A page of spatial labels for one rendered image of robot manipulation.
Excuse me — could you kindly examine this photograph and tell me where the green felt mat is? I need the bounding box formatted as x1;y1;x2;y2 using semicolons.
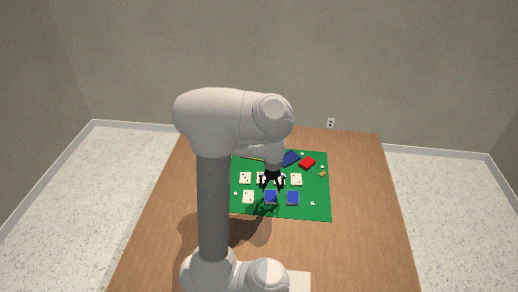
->
229;149;332;222

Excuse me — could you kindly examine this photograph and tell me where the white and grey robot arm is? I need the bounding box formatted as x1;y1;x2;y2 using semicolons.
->
172;87;294;292

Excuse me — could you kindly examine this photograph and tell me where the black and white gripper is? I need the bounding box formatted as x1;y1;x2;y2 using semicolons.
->
259;168;286;198

